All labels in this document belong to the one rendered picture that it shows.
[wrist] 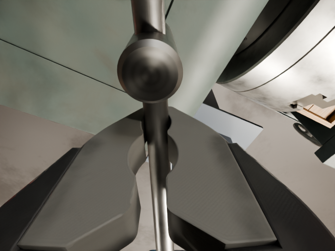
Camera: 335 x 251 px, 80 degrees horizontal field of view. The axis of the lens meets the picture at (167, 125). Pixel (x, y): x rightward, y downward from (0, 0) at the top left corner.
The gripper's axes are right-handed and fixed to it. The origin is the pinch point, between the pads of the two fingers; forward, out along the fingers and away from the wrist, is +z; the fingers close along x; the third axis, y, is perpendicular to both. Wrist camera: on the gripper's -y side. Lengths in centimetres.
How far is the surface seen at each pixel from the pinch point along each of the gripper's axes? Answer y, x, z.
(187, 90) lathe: 3.8, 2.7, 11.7
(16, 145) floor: 111, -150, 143
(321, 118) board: 30, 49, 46
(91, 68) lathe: 0.8, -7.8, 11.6
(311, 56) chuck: 0.8, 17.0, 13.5
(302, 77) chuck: 3.8, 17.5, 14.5
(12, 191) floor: 180, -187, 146
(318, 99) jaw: 7.8, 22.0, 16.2
